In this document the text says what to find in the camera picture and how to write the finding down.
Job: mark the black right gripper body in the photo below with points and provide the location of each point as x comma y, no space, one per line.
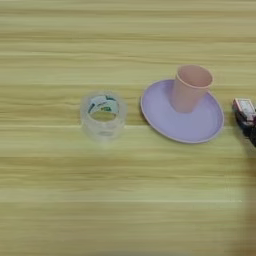
252,136

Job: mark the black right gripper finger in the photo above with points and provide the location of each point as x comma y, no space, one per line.
241,120

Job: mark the small red and blue box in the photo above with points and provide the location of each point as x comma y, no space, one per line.
246,106

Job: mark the pink plastic cup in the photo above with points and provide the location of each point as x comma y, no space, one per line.
188,95

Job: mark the round purple plate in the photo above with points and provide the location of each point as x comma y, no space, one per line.
160,113

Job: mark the clear packing tape roll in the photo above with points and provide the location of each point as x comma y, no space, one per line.
87,126

